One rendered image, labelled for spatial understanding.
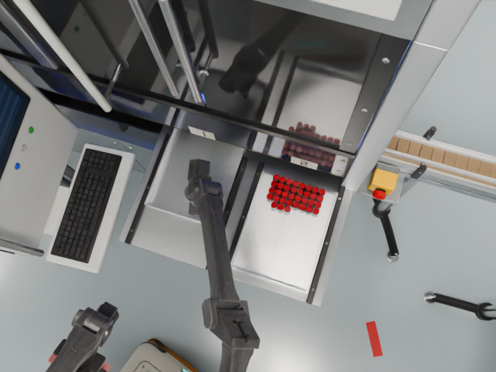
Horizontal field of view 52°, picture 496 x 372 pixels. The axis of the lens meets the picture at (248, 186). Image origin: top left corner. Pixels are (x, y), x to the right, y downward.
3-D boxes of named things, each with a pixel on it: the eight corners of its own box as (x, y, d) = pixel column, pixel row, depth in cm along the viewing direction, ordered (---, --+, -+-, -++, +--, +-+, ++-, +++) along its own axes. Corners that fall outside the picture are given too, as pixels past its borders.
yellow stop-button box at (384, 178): (373, 168, 162) (377, 162, 155) (395, 175, 161) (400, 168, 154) (367, 190, 160) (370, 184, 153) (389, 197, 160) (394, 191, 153)
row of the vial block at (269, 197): (267, 195, 170) (267, 192, 165) (319, 212, 167) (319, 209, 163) (266, 201, 169) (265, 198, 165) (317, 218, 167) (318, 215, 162)
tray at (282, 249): (263, 173, 172) (263, 170, 169) (336, 195, 169) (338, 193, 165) (230, 268, 164) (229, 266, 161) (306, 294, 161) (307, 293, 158)
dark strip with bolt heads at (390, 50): (331, 170, 159) (383, 31, 82) (344, 174, 158) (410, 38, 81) (329, 173, 158) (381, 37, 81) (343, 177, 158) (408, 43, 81)
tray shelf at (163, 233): (168, 115, 181) (167, 113, 179) (359, 170, 172) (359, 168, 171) (119, 241, 170) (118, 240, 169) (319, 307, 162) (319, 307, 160)
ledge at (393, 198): (369, 156, 173) (370, 154, 172) (406, 167, 172) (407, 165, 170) (358, 193, 170) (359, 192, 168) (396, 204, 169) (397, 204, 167)
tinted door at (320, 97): (208, 108, 143) (164, -30, 86) (356, 150, 138) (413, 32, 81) (207, 110, 143) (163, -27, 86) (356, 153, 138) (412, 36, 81)
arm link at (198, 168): (194, 193, 138) (221, 198, 142) (198, 153, 140) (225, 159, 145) (176, 198, 148) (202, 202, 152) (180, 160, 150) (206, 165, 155)
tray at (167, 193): (180, 116, 179) (178, 113, 175) (250, 136, 175) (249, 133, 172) (146, 206, 171) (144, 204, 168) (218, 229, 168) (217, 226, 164)
